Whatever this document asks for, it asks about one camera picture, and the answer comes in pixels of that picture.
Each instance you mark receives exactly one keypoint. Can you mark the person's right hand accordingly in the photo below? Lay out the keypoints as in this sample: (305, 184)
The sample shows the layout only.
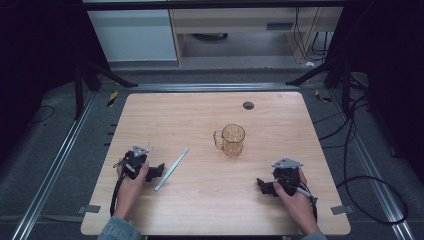
(298, 208)

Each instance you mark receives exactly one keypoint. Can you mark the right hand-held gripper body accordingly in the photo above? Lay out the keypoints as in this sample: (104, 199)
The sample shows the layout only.
(286, 175)

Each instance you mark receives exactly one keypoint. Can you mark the small white floor object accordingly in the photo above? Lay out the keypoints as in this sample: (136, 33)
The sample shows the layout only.
(310, 63)

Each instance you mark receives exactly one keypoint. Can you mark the yellow black striped tape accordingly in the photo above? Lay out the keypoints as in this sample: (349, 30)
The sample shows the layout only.
(322, 97)
(112, 98)

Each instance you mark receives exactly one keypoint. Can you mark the black curtain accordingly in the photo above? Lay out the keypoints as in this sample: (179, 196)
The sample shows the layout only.
(393, 66)
(33, 50)

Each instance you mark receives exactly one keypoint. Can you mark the black metal stand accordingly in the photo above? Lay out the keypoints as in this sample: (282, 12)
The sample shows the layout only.
(78, 90)
(346, 86)

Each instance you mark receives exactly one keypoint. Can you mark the amber glass mug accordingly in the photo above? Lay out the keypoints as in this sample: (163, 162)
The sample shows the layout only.
(232, 141)

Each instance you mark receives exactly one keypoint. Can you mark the pale blue toothbrush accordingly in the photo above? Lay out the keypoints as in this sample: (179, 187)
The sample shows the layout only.
(171, 170)

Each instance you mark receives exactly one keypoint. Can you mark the person's left hand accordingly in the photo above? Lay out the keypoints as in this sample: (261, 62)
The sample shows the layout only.
(130, 193)

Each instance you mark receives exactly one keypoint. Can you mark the white cabinet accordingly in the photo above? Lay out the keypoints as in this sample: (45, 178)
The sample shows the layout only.
(133, 35)

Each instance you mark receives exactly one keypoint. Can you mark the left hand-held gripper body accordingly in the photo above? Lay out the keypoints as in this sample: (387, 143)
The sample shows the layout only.
(135, 163)

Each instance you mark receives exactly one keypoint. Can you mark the grey table corner bracket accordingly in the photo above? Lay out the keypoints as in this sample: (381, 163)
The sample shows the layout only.
(90, 209)
(341, 210)

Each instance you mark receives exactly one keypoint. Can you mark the aluminium floor rail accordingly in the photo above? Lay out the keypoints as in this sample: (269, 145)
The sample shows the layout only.
(50, 176)
(376, 186)

